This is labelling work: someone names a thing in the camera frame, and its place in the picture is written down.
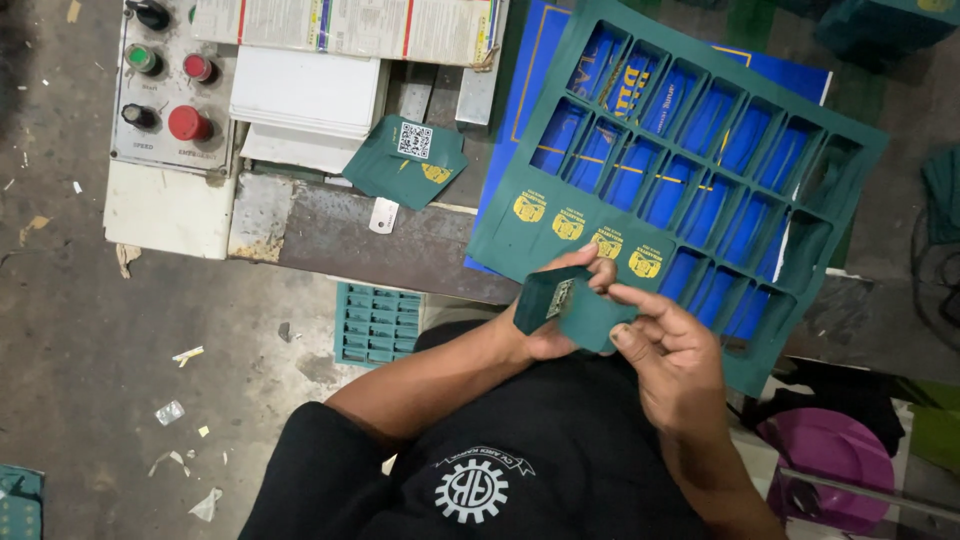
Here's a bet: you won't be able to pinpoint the person's left hand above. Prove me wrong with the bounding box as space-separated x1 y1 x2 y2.
501 243 620 362

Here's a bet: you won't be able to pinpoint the person's right hand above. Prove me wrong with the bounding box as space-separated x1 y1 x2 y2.
607 283 729 442

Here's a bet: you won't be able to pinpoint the stack of green cards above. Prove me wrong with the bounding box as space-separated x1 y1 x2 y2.
513 265 640 355

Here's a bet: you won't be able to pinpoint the green die-cut card sheet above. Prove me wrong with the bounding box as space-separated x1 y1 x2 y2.
465 0 891 399

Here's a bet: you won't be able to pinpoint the loose pile of green cards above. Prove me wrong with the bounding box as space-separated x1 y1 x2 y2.
342 113 471 213

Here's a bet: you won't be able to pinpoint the person's black printed shirt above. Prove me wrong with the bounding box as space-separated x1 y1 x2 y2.
237 318 715 540

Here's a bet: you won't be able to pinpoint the blue printed sheet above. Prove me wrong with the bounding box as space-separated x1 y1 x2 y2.
462 0 834 342

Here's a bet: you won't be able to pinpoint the white paper tag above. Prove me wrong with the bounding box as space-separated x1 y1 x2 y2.
367 196 402 236

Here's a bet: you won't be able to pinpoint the green punched waste sheets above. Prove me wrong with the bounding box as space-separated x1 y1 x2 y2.
333 281 426 369

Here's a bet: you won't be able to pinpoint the black cloth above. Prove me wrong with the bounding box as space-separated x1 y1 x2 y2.
741 357 909 460

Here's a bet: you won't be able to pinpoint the stack of white paper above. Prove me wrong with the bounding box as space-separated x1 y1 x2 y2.
228 44 393 176

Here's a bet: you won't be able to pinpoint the printed colour-strip sheets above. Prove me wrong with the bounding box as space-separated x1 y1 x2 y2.
190 0 512 70

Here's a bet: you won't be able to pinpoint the dark green card bundle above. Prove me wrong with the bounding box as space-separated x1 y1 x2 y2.
920 144 960 246

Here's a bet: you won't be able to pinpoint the grey metal bar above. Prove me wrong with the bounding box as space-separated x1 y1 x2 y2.
774 465 960 525

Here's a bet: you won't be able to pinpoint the dark green box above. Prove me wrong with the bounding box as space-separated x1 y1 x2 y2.
813 0 960 74

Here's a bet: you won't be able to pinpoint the light green bag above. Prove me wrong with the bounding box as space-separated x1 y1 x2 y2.
906 379 960 475

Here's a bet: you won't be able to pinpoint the white machine housing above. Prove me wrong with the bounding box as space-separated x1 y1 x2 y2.
102 159 239 261

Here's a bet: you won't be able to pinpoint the large red emergency button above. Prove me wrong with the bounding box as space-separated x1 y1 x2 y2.
166 104 216 144

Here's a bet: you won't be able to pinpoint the small red push button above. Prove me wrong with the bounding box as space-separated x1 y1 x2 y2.
181 51 221 86

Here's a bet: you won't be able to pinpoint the grey machine control panel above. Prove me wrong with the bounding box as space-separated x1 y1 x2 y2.
109 0 240 178

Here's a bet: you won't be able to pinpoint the black speed knob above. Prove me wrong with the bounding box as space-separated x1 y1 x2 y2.
120 102 161 133

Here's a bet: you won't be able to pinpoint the green push button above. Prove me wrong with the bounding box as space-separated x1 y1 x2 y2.
123 42 165 78

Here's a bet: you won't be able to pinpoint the black selector knob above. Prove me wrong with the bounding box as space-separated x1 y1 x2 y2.
123 0 173 33

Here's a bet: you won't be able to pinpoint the green patterned sheet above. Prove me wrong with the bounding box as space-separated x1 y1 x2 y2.
0 463 46 540

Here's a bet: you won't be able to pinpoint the black cables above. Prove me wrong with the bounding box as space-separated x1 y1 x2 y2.
909 204 960 355

